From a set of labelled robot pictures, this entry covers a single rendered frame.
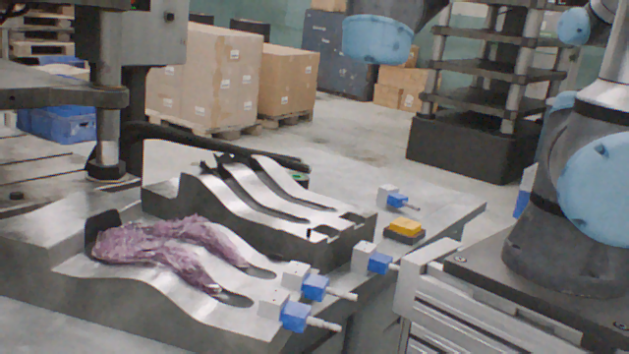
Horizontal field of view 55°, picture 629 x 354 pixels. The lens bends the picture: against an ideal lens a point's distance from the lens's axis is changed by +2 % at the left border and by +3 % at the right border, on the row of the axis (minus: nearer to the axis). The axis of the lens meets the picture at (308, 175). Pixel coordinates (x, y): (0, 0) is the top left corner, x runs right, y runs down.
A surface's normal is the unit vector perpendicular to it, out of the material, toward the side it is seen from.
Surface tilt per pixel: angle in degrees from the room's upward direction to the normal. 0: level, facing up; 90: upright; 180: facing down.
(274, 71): 90
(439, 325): 90
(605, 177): 98
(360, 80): 90
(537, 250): 72
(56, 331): 0
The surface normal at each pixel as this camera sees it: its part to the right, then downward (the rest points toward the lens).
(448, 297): -0.66, 0.15
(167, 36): 0.82, 0.26
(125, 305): -0.30, 0.25
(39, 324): 0.12, -0.95
